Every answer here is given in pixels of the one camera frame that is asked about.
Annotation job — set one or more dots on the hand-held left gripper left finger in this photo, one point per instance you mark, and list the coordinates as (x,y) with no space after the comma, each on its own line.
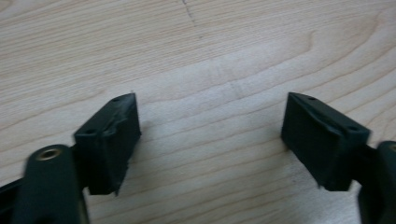
(107,146)

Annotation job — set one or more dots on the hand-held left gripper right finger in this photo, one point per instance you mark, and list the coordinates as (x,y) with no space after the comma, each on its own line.
(320,146)

